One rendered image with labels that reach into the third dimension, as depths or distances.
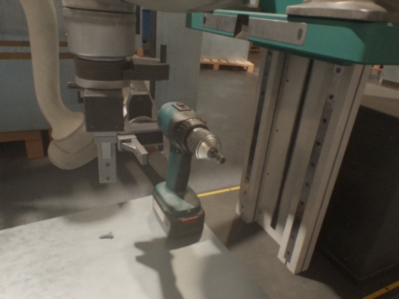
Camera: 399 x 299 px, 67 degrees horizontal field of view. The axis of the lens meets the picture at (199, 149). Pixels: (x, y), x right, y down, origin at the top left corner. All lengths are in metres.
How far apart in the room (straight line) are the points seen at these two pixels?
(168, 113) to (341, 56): 0.29
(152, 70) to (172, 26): 2.05
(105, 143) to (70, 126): 0.41
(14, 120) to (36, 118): 0.14
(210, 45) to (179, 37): 4.00
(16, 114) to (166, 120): 1.96
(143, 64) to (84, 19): 0.09
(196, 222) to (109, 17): 0.37
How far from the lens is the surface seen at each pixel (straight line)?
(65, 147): 0.87
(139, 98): 0.75
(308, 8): 0.60
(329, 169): 0.86
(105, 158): 0.48
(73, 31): 0.42
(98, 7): 0.41
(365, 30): 0.52
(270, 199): 1.11
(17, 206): 1.92
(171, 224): 0.56
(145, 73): 0.43
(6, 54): 1.60
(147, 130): 0.72
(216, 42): 6.50
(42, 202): 1.91
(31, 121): 2.43
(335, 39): 0.56
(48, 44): 0.79
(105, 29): 0.41
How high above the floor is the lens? 1.04
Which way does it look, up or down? 25 degrees down
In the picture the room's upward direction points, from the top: 5 degrees clockwise
